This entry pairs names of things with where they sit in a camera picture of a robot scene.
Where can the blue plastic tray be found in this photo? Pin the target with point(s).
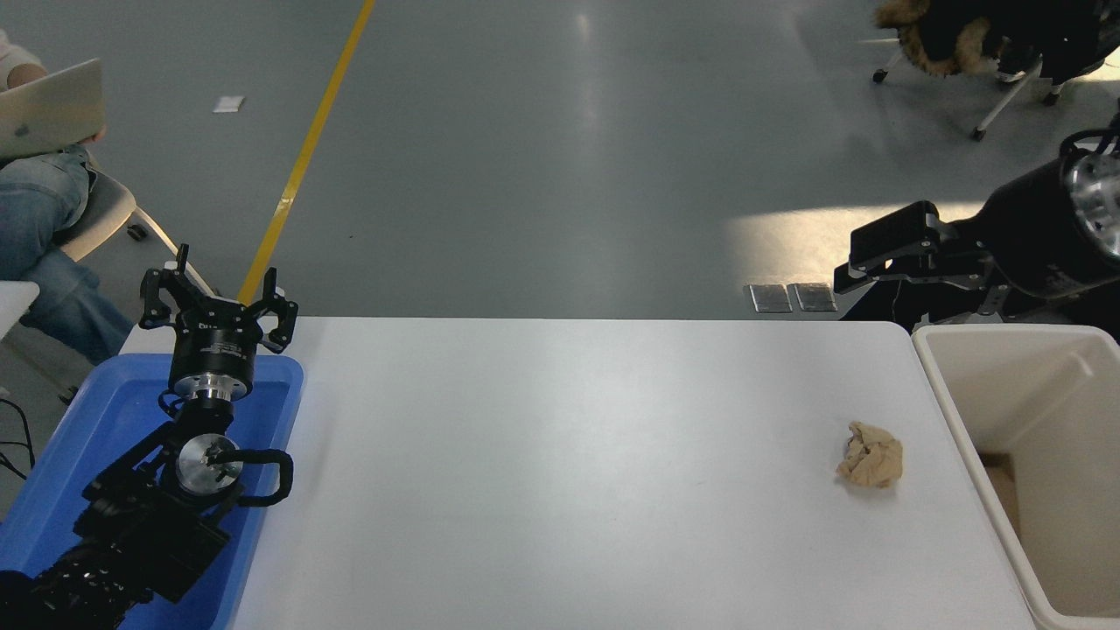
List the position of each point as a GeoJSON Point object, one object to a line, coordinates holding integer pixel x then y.
{"type": "Point", "coordinates": [114, 420]}

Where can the metal floor plate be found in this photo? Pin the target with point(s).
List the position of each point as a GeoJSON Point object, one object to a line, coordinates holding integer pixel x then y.
{"type": "Point", "coordinates": [771, 297]}
{"type": "Point", "coordinates": [815, 296]}

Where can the person holding laptop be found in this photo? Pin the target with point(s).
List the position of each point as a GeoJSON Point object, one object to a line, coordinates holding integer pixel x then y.
{"type": "Point", "coordinates": [44, 227]}

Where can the small white side table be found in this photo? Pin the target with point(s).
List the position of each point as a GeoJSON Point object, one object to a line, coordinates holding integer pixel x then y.
{"type": "Point", "coordinates": [13, 302]}

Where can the large pale bin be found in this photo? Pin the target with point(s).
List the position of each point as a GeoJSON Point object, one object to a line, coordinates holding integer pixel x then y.
{"type": "Point", "coordinates": [1006, 376]}

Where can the crumpled tan paper ball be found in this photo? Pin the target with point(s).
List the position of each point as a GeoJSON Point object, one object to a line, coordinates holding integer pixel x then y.
{"type": "Point", "coordinates": [871, 457]}

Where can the fur-trimmed dark jacket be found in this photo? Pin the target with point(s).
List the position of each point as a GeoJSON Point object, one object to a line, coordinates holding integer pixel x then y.
{"type": "Point", "coordinates": [954, 31]}

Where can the person beside bin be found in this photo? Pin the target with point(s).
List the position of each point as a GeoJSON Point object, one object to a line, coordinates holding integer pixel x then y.
{"type": "Point", "coordinates": [1085, 311]}

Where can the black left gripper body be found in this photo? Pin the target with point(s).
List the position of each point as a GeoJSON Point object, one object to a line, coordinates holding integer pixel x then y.
{"type": "Point", "coordinates": [214, 346]}

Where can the silver laptop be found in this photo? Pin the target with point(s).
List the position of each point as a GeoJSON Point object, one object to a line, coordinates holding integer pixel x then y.
{"type": "Point", "coordinates": [52, 109]}

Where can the white office chair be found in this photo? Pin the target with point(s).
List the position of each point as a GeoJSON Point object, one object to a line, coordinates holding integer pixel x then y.
{"type": "Point", "coordinates": [1006, 101]}

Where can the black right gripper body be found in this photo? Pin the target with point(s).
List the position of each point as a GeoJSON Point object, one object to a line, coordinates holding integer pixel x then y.
{"type": "Point", "coordinates": [1032, 236]}

